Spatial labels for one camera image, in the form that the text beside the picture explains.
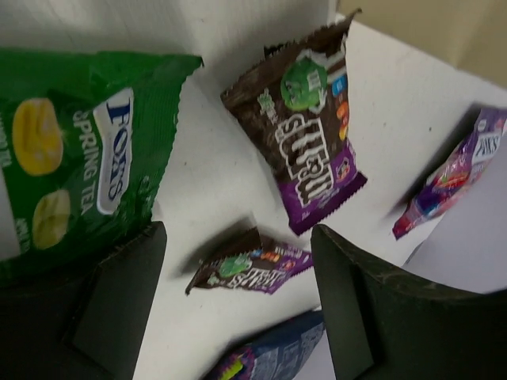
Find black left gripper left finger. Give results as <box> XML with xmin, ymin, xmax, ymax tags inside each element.
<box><xmin>1</xmin><ymin>222</ymin><xmax>166</xmax><ymax>379</ymax></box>

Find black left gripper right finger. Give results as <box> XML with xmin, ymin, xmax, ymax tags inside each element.
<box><xmin>311</xmin><ymin>224</ymin><xmax>506</xmax><ymax>379</ymax></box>

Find large dark blue candy bag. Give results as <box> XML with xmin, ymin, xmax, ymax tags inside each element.
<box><xmin>204</xmin><ymin>310</ymin><xmax>325</xmax><ymax>380</ymax></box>

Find green Fox's spring tea bag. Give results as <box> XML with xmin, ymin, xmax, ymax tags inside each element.
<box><xmin>1</xmin><ymin>47</ymin><xmax>203</xmax><ymax>287</ymax></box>

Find brown purple m&m's packet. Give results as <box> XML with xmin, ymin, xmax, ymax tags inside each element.
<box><xmin>185</xmin><ymin>227</ymin><xmax>313</xmax><ymax>295</ymax></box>
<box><xmin>220</xmin><ymin>9</ymin><xmax>367</xmax><ymax>235</ymax></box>

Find purple Fox's berries bag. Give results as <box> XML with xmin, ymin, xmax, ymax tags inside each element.
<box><xmin>392</xmin><ymin>107</ymin><xmax>506</xmax><ymax>240</ymax></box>

